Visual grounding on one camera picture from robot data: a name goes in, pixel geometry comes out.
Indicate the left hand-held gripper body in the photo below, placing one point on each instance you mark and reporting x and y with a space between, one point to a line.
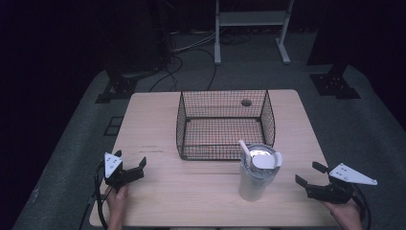
112 164

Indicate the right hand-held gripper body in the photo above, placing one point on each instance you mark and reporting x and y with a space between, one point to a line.
332 191

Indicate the person's right hand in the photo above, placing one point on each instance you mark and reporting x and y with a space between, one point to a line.
348 215

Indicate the person's left hand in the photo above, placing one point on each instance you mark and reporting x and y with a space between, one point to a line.
116 202

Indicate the clear tumbler with white lid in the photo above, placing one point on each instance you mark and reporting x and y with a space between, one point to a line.
253 185

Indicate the black stand base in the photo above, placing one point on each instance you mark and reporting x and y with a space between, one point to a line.
335 84
119 87

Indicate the dark round table grommet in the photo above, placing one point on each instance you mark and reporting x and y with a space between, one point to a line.
246 103

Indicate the dark cabinet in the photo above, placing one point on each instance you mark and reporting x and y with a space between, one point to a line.
137 35

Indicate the white metal desk frame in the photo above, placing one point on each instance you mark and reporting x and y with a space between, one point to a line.
252 17

